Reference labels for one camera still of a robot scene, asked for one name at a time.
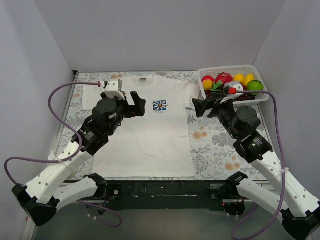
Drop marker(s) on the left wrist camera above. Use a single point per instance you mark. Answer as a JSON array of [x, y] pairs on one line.
[[112, 89]]

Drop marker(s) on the green toy watermelon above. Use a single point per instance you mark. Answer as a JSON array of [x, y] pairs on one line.
[[255, 85]]

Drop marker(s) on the white t-shirt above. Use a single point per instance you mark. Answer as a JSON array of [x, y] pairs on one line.
[[157, 144]]

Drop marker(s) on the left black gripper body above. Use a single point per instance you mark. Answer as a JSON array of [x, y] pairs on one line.
[[129, 106]]

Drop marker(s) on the red dragon fruit toy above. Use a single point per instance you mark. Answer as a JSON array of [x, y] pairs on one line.
[[224, 78]]

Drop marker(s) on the white plastic basket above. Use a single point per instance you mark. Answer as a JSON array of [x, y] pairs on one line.
[[233, 70]]

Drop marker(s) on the beige lotion pump bottle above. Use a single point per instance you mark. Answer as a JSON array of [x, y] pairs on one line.
[[51, 157]]

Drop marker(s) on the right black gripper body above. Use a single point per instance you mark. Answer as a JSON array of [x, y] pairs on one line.
[[213, 107]]

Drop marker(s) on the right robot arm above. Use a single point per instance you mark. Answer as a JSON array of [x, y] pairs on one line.
[[293, 205]]

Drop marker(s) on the yellow toy lemon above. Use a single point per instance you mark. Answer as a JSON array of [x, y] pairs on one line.
[[239, 78]]

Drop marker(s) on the yellow toy mango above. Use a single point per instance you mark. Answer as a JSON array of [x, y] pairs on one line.
[[248, 78]]

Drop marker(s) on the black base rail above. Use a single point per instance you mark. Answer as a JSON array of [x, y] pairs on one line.
[[174, 194]]

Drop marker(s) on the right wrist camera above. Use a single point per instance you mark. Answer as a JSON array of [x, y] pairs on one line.
[[232, 91]]

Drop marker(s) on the red yellow toy apple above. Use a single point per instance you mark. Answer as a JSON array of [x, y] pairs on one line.
[[207, 82]]

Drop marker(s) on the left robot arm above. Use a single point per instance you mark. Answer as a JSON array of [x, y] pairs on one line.
[[43, 196]]

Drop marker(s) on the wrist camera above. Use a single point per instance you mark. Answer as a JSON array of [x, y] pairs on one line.
[[112, 89], [232, 91]]

